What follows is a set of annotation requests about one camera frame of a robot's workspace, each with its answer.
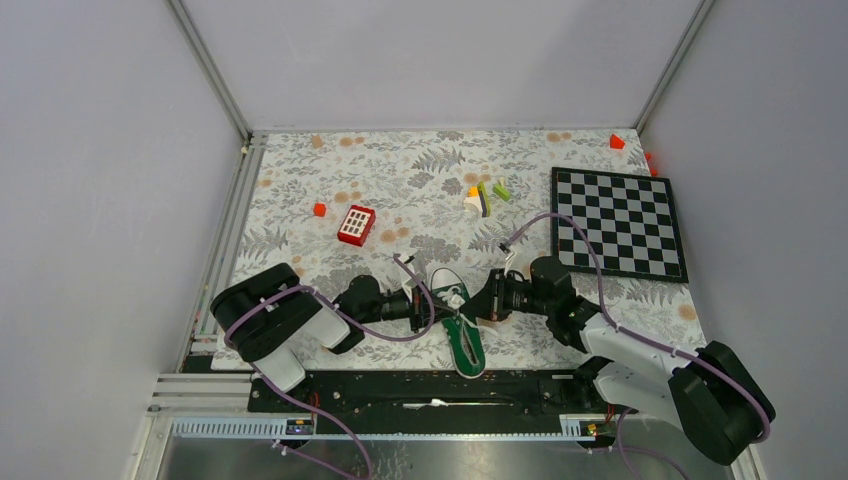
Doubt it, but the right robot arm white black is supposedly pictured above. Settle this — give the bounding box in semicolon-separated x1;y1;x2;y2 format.
459;256;776;466

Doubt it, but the left aluminium corner post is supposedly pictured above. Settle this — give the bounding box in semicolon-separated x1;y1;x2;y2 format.
164;0;252;145

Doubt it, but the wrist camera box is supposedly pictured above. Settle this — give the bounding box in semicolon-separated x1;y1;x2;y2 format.
397;252;427;295
499;243;525;273

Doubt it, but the white shoelace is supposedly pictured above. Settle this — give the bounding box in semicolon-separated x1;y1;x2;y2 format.
438;284;499;336

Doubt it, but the purple cable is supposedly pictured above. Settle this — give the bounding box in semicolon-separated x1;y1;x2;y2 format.
223;253;437;480
500;212;774;480

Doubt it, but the black white checkerboard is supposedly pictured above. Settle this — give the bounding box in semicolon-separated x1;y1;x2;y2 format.
551;167;689;283

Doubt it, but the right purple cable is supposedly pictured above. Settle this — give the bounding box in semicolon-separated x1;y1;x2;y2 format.
500;212;774;480

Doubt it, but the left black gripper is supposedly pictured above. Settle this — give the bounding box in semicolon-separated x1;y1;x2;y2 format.
358;281;456;333

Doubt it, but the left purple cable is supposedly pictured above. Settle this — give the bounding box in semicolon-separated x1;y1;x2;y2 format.
223;253;437;480

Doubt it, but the green white sneaker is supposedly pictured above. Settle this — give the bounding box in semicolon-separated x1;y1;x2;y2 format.
430;267;486;379

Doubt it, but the red block at wall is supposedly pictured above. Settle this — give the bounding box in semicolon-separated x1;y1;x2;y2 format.
645;152;659;177

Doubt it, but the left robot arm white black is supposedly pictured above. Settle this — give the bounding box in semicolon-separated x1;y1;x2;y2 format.
210;263;454;411

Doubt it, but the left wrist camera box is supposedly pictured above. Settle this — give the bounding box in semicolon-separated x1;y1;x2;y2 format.
397;252;427;295

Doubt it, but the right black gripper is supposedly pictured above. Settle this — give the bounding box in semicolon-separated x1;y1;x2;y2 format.
459;269;553;322

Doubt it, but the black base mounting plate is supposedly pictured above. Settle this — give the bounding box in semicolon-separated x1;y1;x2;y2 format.
247;369;623;437

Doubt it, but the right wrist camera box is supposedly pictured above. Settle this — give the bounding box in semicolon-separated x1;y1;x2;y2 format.
499;243;525;273

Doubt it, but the aluminium corner post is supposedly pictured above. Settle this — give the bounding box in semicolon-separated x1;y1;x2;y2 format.
164;0;252;145
633;0;717;135

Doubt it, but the aluminium frame rail front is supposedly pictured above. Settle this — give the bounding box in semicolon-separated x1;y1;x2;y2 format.
142;372;743;444

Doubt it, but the red white brick block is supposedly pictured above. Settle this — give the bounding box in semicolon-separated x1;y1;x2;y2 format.
337;205;376;247

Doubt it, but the lime green block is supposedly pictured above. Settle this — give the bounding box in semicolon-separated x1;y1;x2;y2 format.
493;181;511;202

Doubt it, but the red block far corner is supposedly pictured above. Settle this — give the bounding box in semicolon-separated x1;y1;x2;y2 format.
609;134;626;150

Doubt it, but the right aluminium corner post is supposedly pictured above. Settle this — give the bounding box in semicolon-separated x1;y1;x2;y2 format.
633;0;717;135

